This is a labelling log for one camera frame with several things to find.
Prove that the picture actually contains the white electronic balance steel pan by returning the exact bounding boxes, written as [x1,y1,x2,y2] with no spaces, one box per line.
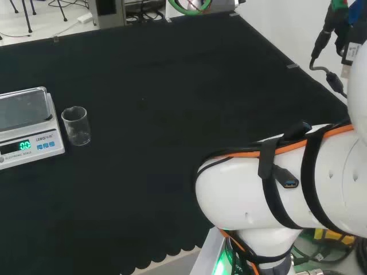
[0,86,66,170]

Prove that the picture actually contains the clear glass beaker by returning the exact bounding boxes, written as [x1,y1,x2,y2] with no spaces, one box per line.
[61,106,92,147]

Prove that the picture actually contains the black cable with ferrite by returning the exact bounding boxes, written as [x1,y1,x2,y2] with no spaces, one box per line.
[309,0,349,100]

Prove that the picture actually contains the black cable blue socket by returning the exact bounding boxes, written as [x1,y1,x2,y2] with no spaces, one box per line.
[271,163,300,190]

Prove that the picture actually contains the black bench cloth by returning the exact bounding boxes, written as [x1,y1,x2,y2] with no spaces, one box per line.
[0,13,349,275]

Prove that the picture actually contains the grey metal post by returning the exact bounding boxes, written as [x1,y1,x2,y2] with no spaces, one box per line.
[88,0,127,30]

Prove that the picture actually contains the white power adapter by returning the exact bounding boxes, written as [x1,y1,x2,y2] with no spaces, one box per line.
[76,12,93,24]

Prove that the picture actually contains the green cable loop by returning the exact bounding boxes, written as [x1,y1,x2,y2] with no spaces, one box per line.
[167,0,214,15]

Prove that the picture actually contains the black tripod legs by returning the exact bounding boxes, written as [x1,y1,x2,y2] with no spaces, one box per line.
[10,0,68,33]

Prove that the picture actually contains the orange cable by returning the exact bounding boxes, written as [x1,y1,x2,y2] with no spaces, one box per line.
[213,125,354,159]

